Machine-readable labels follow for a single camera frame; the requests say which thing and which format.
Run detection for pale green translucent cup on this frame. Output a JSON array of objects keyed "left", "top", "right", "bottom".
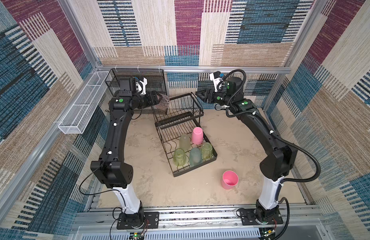
[{"left": 179, "top": 135, "right": 192, "bottom": 152}]

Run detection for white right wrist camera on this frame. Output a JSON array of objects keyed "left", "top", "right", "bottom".
[{"left": 209, "top": 71, "right": 224, "bottom": 92}]

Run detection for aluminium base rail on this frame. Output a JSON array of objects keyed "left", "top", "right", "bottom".
[{"left": 68, "top": 204, "right": 333, "bottom": 240}]

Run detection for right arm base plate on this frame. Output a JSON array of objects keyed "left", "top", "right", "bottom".
[{"left": 236, "top": 208, "right": 284, "bottom": 226}]

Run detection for teal translucent cup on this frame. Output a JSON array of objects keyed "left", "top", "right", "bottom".
[{"left": 189, "top": 148, "right": 203, "bottom": 167}]

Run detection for black mesh shelf unit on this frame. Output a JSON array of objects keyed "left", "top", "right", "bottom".
[{"left": 105, "top": 69, "right": 170, "bottom": 112}]

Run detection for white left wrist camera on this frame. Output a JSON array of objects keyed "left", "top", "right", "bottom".
[{"left": 135, "top": 77, "right": 148, "bottom": 95}]

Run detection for pink cup edge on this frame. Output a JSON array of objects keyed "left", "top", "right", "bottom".
[{"left": 191, "top": 127, "right": 204, "bottom": 145}]

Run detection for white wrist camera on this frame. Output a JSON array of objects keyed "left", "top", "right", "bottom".
[
  {"left": 135, "top": 77, "right": 148, "bottom": 95},
  {"left": 209, "top": 71, "right": 224, "bottom": 92}
]

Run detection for opaque pink cup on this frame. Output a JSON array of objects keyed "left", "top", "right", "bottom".
[{"left": 221, "top": 171, "right": 239, "bottom": 190}]

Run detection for white wire wall basket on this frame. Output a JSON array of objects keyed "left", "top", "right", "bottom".
[{"left": 58, "top": 71, "right": 109, "bottom": 135}]

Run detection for black corrugated cable conduit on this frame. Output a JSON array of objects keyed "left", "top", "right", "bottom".
[{"left": 220, "top": 68, "right": 321, "bottom": 240}]

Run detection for bright green translucent cup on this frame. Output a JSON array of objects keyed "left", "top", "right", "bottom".
[{"left": 201, "top": 142, "right": 214, "bottom": 161}]

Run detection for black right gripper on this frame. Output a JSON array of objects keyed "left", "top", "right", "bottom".
[{"left": 194, "top": 87, "right": 233, "bottom": 106}]

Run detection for translucent pink cup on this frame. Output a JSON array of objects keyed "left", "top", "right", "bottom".
[{"left": 156, "top": 94, "right": 170, "bottom": 111}]

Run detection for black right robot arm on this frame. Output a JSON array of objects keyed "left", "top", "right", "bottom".
[{"left": 196, "top": 77, "right": 297, "bottom": 210}]

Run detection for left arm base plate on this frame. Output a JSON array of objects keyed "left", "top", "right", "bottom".
[{"left": 116, "top": 212, "right": 160, "bottom": 230}]

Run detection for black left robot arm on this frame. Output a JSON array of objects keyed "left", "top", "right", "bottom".
[{"left": 90, "top": 77, "right": 161, "bottom": 215}]

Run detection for black wire dish rack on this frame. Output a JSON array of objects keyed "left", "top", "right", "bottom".
[{"left": 152, "top": 93, "right": 218, "bottom": 177}]

